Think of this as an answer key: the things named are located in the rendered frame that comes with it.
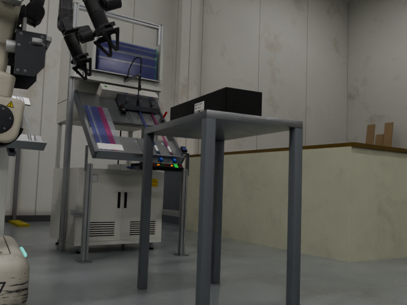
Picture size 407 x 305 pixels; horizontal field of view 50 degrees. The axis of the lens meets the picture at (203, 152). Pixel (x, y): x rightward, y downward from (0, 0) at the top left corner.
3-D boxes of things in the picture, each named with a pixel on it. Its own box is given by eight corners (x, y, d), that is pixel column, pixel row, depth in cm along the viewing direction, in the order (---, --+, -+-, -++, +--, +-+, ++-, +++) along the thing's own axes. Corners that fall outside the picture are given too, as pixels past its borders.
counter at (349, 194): (352, 262, 318) (353, 141, 325) (179, 228, 529) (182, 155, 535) (416, 256, 361) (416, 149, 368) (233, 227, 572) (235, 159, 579)
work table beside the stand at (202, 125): (198, 331, 156) (206, 109, 162) (137, 287, 219) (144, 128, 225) (299, 318, 176) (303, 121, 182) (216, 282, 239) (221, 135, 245)
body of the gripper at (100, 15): (109, 34, 166) (101, 15, 165) (116, 25, 157) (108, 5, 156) (93, 39, 163) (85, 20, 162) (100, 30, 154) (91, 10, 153)
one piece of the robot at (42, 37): (0, 71, 151) (5, 10, 153) (-2, 86, 176) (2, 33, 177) (49, 78, 158) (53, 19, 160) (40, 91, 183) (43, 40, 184)
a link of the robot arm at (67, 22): (57, 24, 199) (60, 19, 192) (81, 18, 204) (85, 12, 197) (68, 49, 201) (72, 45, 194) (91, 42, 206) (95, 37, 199)
